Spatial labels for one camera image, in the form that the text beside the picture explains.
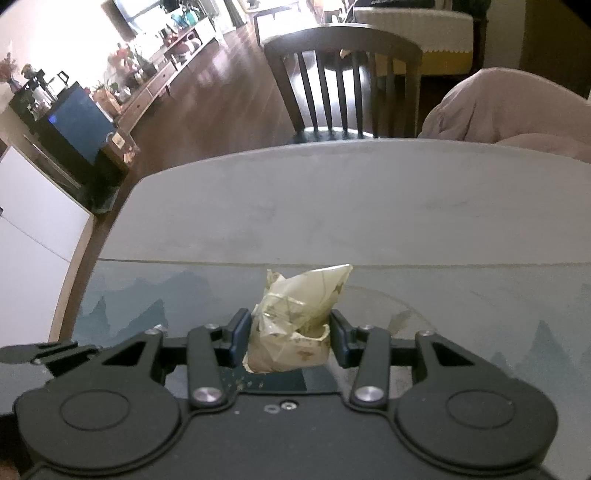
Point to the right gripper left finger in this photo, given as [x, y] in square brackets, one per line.
[210, 349]

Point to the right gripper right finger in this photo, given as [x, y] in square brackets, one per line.
[369, 352]

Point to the beige snack pouch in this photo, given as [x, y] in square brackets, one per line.
[290, 324]

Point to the white cabinet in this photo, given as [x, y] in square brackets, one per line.
[43, 235]

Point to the blue fronted dark cabinet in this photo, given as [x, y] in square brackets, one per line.
[82, 141]

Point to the wooden TV cabinet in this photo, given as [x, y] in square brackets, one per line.
[169, 61]

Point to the dark wooden dining chair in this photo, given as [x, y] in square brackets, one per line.
[347, 82]

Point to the pink covered chair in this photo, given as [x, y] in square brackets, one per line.
[513, 108]

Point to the beige sofa with clothes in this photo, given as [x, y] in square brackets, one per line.
[452, 42]

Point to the television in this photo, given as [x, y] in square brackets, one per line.
[145, 15]

